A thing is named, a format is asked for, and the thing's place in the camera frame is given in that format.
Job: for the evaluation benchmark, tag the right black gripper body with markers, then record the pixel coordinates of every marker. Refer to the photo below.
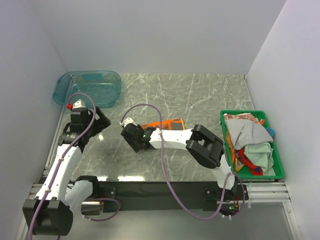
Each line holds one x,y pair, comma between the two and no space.
134,145

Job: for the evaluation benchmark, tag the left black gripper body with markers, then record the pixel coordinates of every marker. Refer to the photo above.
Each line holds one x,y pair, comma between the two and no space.
100,124

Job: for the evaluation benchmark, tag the orange and grey towel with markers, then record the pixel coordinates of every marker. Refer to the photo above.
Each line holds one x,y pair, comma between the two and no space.
170,124

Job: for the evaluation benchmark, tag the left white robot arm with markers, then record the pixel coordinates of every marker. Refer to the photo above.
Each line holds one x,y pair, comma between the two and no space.
51,212

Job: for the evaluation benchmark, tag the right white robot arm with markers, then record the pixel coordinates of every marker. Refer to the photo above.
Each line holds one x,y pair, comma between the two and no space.
204,146

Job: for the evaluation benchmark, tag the teal transparent plastic bin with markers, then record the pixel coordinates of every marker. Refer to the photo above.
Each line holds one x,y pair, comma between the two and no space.
103,87

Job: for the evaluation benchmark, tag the brown patterned towel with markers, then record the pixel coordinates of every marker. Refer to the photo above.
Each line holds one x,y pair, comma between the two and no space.
242,116

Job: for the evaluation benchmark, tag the red and blue cloth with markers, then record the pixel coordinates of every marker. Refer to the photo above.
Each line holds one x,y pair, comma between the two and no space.
243,159

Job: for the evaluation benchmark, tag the pale green towel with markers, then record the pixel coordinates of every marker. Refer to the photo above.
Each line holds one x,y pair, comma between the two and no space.
261,155

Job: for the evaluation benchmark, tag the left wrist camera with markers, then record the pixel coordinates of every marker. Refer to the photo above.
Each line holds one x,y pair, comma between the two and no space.
78,104

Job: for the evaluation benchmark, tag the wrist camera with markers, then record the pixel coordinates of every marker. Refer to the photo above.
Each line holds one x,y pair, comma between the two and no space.
78,104
127,121

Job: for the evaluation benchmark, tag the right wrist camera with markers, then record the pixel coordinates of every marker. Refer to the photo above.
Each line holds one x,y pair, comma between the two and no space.
127,121

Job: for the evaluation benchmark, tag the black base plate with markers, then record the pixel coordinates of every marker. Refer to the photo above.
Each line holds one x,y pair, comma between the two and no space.
149,196

